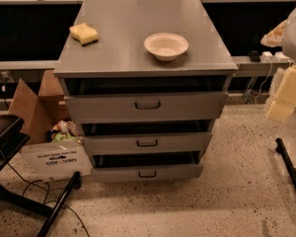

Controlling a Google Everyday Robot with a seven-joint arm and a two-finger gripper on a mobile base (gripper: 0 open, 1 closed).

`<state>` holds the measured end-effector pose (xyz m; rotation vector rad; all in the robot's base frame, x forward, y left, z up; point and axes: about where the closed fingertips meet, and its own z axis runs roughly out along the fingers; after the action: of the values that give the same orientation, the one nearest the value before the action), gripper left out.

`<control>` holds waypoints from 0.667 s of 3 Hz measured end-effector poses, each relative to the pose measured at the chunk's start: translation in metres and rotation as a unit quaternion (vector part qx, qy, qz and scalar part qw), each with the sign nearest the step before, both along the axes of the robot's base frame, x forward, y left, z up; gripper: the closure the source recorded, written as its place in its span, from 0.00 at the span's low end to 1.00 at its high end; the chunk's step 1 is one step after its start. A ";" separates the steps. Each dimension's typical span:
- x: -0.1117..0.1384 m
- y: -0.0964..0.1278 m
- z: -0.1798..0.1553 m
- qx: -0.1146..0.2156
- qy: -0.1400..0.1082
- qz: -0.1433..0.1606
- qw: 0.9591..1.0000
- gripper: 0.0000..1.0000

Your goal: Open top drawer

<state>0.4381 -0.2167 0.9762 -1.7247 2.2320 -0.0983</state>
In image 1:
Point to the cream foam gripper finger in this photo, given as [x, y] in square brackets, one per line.
[279, 111]

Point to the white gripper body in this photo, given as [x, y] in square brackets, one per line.
[286, 91]

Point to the grey top drawer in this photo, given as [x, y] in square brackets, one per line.
[145, 107]

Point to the grey drawer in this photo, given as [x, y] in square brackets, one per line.
[145, 107]
[147, 173]
[146, 143]

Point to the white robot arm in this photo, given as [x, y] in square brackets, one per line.
[283, 35]

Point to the grey bottom drawer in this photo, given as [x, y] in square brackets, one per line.
[147, 173]

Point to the grey drawer cabinet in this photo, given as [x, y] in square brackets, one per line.
[118, 63]

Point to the grey middle drawer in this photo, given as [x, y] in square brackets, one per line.
[146, 143]

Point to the open cardboard box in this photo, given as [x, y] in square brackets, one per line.
[50, 160]

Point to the black stand leg right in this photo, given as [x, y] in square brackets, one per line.
[281, 149]

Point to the white power strip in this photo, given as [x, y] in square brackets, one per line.
[277, 57]

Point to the black adapter on shelf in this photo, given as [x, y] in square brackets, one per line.
[254, 56]

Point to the white bowl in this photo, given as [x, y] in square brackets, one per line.
[166, 46]

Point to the yellow sponge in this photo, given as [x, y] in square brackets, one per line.
[83, 33]

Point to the colourful items in box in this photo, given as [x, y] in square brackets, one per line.
[63, 131]

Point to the black stand with tray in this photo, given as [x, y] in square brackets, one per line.
[11, 142]

